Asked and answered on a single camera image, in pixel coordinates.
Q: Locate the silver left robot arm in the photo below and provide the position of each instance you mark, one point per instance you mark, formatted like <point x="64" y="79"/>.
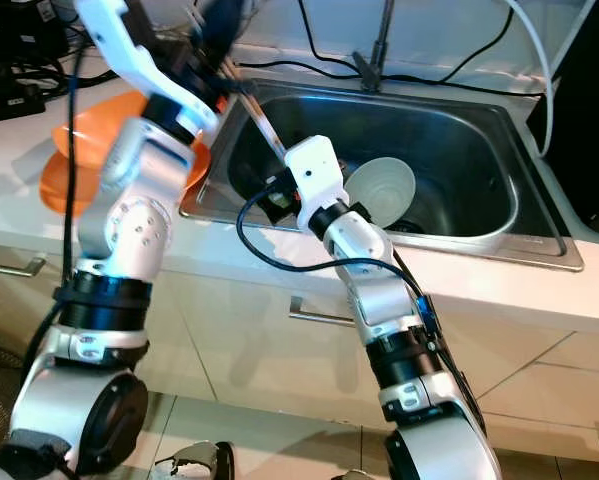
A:
<point x="139" y="200"/>

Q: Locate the orange plate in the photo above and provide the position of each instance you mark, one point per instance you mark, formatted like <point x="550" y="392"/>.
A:
<point x="57" y="190"/>

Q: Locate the black appliance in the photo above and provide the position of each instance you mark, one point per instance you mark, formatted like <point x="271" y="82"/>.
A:
<point x="589" y="120"/>

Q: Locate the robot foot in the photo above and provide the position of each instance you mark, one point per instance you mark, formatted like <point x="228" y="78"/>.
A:
<point x="194" y="458"/>
<point x="349" y="475"/>

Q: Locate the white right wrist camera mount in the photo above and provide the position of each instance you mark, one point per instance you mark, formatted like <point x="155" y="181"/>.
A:
<point x="314" y="165"/>

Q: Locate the black power strip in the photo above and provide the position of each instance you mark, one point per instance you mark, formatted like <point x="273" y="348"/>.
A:
<point x="9" y="100"/>

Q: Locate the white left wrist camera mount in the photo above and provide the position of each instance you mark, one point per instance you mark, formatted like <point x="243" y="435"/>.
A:
<point x="114" y="40"/>

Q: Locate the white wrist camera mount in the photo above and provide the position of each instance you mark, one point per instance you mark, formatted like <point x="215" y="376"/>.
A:
<point x="314" y="165"/>
<point x="114" y="40"/>

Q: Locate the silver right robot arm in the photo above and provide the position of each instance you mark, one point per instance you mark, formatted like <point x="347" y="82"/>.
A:
<point x="379" y="290"/>

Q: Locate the pale translucent bowl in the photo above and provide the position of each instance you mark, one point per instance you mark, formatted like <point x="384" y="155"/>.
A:
<point x="384" y="190"/>

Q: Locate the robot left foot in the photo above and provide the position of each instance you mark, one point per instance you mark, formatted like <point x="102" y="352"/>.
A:
<point x="194" y="458"/>

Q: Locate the stainless steel sink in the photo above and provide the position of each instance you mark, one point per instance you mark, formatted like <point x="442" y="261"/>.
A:
<point x="459" y="150"/>

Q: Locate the orange bowl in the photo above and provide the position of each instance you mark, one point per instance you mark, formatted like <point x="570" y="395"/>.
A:
<point x="104" y="125"/>

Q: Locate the black charger box white labels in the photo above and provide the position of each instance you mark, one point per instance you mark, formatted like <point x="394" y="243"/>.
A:
<point x="29" y="30"/>

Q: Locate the metal sink faucet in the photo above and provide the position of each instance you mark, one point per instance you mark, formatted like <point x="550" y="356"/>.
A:
<point x="369" y="70"/>

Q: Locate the white kitchen cabinet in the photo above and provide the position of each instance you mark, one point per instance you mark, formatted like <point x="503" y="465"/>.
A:
<point x="259" y="380"/>

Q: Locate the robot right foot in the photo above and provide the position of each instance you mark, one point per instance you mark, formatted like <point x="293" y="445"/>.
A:
<point x="349" y="475"/>

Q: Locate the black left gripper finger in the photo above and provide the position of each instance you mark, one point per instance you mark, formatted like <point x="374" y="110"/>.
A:
<point x="221" y="22"/>

